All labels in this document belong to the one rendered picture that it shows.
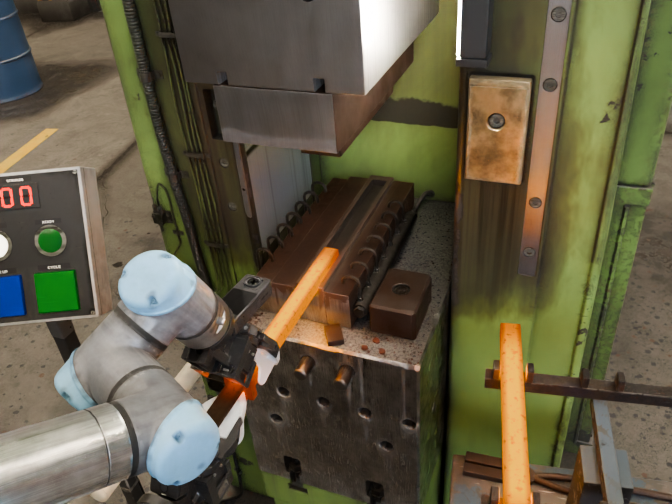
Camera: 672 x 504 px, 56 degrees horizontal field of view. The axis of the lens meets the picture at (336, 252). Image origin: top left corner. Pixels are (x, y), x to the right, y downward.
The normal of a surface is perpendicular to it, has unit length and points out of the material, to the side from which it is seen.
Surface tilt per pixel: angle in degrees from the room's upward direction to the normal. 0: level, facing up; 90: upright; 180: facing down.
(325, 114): 90
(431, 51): 90
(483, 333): 90
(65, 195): 60
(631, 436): 0
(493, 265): 90
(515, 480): 0
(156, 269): 30
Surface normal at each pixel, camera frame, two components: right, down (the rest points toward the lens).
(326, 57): -0.37, 0.56
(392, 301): -0.07, -0.81
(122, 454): 0.68, -0.03
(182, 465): 0.66, 0.39
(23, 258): 0.01, 0.09
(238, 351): -0.25, -0.43
